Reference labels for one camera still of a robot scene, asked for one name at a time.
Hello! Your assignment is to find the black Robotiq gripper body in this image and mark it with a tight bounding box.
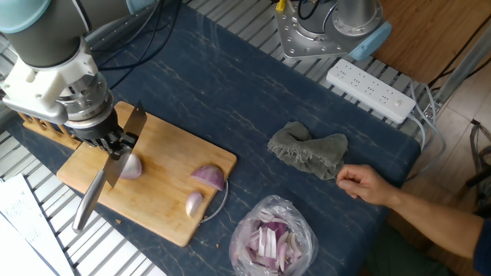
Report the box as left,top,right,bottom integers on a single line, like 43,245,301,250
64,109,124,149

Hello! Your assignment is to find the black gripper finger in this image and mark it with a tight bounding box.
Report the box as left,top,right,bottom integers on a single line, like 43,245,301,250
110,133,139,162
82,136,116,155

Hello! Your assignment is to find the pale red onion quarter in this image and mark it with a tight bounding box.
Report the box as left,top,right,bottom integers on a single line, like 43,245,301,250
118,153,143,181

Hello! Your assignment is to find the steel cleaver knife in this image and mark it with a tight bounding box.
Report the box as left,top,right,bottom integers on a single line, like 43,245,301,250
71,100,148,234

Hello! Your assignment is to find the person's bare forearm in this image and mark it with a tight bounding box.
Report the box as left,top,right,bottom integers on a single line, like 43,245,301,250
390,187,484,260

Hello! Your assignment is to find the person's bare hand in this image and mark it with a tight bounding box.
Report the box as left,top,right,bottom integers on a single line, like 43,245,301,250
335,164,400,208

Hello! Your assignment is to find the wooden peg rack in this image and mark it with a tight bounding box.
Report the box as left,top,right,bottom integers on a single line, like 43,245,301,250
17,110,84,151

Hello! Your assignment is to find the wooden cutting board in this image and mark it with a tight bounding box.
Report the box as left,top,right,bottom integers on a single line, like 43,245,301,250
56,100,238,248

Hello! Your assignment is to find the small pale onion wedge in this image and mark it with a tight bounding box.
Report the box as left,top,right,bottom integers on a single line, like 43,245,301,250
185,191,204,219

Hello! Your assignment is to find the purple skinned onion piece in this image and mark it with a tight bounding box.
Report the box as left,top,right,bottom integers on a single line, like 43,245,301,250
190,164,226,192

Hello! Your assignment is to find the white paper sheet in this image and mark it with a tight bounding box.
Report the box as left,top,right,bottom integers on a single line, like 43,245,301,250
0,174,74,276

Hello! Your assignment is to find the plastic bag of onion slices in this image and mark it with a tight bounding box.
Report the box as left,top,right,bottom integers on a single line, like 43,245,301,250
229,194,319,276

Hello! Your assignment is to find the grey-green cloth rag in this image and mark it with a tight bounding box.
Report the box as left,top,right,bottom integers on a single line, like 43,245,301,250
266,120,349,181

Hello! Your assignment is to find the white power strip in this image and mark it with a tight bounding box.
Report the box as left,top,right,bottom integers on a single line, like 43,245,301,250
325,57,417,125

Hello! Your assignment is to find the dark green trouser leg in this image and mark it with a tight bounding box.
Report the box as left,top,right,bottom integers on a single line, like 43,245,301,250
364,222,457,276

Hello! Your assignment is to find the swivel office chair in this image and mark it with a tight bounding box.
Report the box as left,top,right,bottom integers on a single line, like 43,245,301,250
466,118,491,210

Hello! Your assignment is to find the dark blue shirt sleeve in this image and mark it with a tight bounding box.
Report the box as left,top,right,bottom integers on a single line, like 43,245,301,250
473,218,491,275

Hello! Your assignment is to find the aluminium frame bar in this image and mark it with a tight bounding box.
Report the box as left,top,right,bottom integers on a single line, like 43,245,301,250
431,22,491,108
86,0,177,47

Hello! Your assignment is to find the metal wire hanging loop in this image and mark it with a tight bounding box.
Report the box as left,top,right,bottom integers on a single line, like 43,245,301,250
199,178,230,225

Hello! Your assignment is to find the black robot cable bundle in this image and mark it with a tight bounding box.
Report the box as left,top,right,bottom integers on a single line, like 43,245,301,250
86,0,320,89

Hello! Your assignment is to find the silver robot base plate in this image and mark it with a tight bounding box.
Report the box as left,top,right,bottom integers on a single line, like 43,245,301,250
275,0,358,61

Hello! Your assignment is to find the grey power strip cable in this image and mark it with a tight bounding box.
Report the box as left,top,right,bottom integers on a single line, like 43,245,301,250
406,80,448,181

